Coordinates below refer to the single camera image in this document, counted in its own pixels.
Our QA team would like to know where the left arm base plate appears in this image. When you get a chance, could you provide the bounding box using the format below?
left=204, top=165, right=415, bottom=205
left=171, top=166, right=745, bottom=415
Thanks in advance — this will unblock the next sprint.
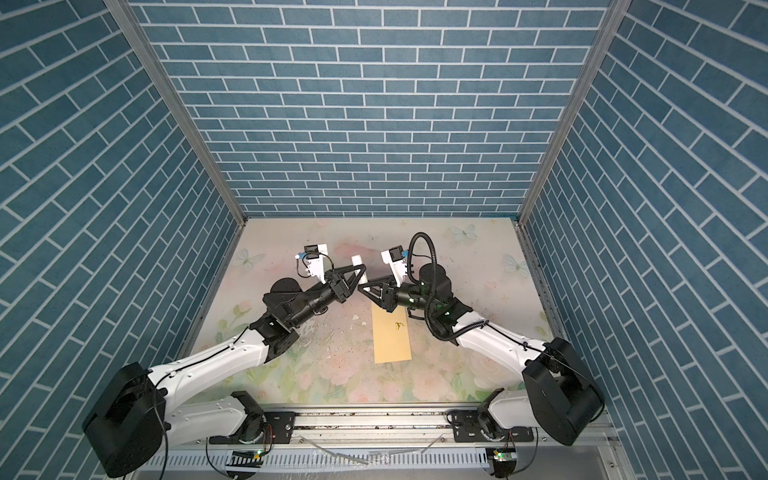
left=208, top=411, right=296, bottom=446

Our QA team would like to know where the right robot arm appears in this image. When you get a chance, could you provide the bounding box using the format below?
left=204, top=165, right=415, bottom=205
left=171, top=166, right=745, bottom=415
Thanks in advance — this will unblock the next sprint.
left=358, top=264, right=605, bottom=446

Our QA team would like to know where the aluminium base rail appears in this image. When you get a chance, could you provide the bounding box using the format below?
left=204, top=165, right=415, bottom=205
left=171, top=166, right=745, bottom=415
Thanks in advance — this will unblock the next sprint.
left=119, top=403, right=619, bottom=451

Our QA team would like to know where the yellow envelope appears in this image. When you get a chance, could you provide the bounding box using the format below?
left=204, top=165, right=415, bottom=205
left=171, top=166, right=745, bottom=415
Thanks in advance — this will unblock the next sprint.
left=372, top=306, right=412, bottom=364

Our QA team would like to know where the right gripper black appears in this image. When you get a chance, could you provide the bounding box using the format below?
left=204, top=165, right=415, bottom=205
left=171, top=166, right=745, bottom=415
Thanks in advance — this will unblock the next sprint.
left=360, top=275, right=439, bottom=316

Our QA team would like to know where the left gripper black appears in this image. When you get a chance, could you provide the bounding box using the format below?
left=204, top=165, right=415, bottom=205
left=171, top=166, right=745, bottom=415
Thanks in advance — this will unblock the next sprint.
left=287, top=264, right=364, bottom=331

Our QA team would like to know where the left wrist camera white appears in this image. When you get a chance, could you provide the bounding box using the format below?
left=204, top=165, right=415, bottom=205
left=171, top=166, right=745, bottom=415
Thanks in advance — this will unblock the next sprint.
left=295, top=244, right=328, bottom=284

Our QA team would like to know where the right corner aluminium post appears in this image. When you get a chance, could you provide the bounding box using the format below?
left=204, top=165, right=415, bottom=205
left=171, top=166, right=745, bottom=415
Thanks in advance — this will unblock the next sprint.
left=518, top=0, right=631, bottom=227

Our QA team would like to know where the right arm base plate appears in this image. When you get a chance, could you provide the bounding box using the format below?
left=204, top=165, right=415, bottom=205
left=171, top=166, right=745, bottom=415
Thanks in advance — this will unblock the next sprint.
left=445, top=409, right=534, bottom=443

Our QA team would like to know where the left corner aluminium post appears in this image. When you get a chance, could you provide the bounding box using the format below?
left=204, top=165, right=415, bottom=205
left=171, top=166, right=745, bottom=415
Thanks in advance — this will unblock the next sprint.
left=104, top=0, right=247, bottom=227

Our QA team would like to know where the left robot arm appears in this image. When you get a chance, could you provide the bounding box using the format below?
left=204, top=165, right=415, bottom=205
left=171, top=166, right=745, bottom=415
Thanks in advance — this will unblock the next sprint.
left=82, top=264, right=366, bottom=478

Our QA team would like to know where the corner aluminium post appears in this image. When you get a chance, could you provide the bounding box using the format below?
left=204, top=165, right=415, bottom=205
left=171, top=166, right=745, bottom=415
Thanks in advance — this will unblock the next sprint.
left=518, top=0, right=631, bottom=227
left=104, top=0, right=247, bottom=227

